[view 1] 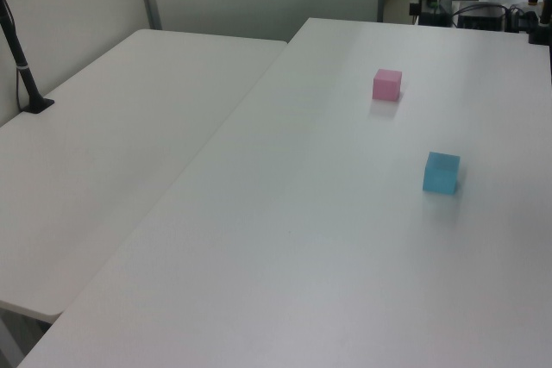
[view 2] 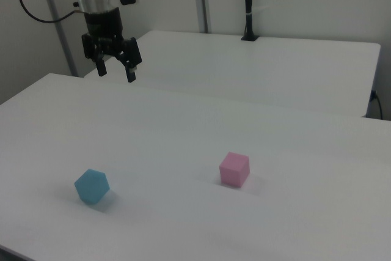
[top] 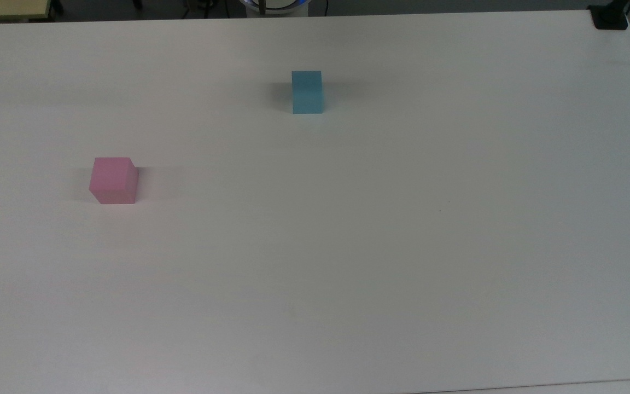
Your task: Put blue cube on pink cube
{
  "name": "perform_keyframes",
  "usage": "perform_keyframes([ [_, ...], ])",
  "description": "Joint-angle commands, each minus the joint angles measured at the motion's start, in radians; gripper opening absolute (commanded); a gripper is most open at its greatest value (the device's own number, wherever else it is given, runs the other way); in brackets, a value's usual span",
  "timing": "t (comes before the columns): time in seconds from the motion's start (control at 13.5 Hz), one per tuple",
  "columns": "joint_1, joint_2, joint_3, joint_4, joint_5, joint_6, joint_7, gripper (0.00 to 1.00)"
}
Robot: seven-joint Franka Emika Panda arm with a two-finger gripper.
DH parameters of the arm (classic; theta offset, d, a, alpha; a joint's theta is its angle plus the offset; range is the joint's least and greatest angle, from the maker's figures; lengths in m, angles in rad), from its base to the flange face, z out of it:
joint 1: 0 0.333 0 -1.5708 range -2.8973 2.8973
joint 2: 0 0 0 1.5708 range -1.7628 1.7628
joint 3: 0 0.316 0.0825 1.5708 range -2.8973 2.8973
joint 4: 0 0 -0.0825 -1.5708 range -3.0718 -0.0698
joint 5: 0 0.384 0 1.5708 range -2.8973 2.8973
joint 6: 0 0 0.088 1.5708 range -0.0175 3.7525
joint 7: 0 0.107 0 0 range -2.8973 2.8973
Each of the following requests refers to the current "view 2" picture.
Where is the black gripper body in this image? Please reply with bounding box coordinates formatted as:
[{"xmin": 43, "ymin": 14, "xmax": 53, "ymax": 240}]
[{"xmin": 84, "ymin": 8, "xmax": 125, "ymax": 57}]

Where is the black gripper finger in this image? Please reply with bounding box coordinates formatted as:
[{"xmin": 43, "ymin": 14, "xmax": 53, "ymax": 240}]
[
  {"xmin": 81, "ymin": 32, "xmax": 107, "ymax": 78},
  {"xmin": 115, "ymin": 37, "xmax": 144, "ymax": 83}
]

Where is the blue cube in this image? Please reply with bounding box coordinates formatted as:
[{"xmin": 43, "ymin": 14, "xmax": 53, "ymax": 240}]
[{"xmin": 73, "ymin": 168, "xmax": 110, "ymax": 204}]

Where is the pink cube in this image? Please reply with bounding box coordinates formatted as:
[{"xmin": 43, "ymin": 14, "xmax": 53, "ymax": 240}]
[{"xmin": 219, "ymin": 151, "xmax": 250, "ymax": 189}]

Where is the aluminium frame post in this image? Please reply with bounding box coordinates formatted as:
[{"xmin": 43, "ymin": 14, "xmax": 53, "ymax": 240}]
[
  {"xmin": 46, "ymin": 0, "xmax": 78, "ymax": 78},
  {"xmin": 192, "ymin": 0, "xmax": 212, "ymax": 34}
]

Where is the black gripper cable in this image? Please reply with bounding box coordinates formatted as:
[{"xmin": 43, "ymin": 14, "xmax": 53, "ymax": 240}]
[{"xmin": 17, "ymin": 0, "xmax": 85, "ymax": 24}]

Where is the black power cable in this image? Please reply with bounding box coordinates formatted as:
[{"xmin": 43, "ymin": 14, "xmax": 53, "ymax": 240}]
[{"xmin": 370, "ymin": 89, "xmax": 384, "ymax": 120}]

